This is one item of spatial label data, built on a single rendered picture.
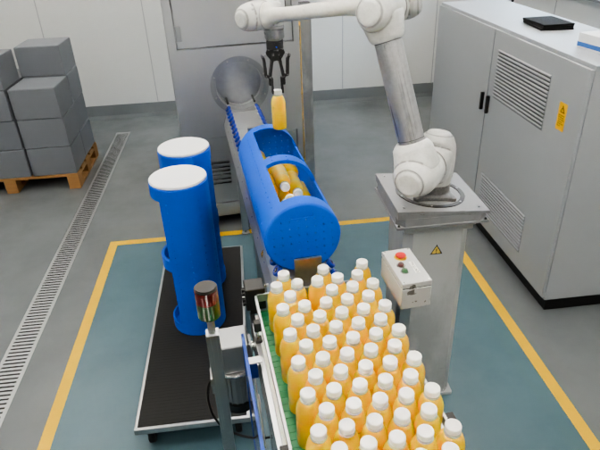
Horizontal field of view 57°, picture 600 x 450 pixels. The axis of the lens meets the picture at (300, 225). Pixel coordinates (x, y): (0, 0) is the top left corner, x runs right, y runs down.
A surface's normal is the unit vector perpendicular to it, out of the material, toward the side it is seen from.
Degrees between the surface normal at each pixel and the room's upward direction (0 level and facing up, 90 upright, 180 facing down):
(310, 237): 90
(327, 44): 90
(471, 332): 0
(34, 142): 90
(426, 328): 90
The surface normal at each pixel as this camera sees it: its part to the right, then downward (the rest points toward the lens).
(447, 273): 0.11, 0.49
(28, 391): -0.04, -0.87
